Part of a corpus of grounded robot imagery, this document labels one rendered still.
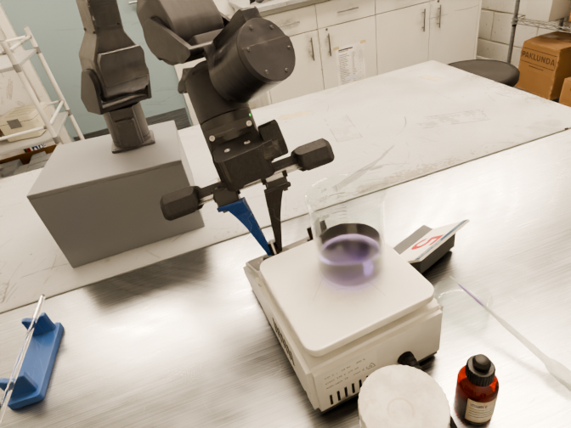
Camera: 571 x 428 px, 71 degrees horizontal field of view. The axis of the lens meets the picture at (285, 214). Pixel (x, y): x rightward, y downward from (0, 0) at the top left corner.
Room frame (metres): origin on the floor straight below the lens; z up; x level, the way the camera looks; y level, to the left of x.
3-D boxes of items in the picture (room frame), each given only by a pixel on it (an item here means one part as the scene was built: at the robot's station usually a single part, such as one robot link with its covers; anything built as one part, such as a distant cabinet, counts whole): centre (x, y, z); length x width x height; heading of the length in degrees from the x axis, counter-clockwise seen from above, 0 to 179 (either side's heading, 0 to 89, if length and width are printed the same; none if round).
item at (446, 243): (0.35, -0.15, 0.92); 0.09 x 0.06 x 0.04; 121
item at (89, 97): (0.61, 0.20, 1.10); 0.09 x 0.07 x 0.06; 131
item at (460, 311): (0.26, -0.16, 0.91); 0.06 x 0.06 x 0.02
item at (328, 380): (0.28, -0.03, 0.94); 0.22 x 0.13 x 0.08; 16
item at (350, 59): (2.78, -0.65, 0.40); 0.24 x 0.01 x 0.30; 101
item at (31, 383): (0.30, 0.30, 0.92); 0.10 x 0.03 x 0.04; 7
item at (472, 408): (0.16, -0.12, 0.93); 0.03 x 0.03 x 0.07
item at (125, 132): (0.61, 0.21, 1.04); 0.07 x 0.07 x 0.06; 14
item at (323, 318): (0.26, -0.04, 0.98); 0.12 x 0.12 x 0.01; 16
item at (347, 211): (0.26, -0.05, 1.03); 0.07 x 0.06 x 0.08; 101
